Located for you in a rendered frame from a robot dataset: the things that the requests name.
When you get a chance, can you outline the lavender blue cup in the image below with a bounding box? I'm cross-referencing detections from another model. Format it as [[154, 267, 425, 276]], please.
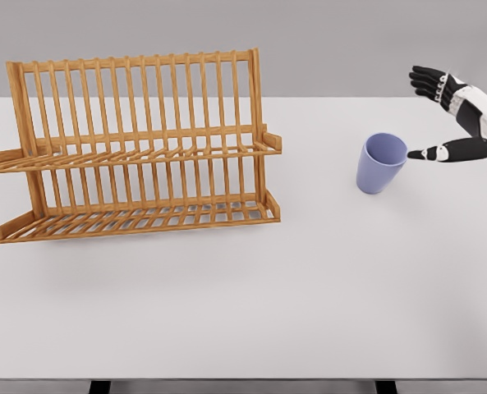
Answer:
[[356, 131, 409, 195]]

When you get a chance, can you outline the wooden two-tier dish rack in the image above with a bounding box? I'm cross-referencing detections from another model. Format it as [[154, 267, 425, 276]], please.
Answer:
[[0, 47, 283, 246]]

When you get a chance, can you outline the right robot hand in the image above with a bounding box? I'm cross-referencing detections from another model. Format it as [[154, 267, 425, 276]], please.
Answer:
[[406, 64, 487, 164]]

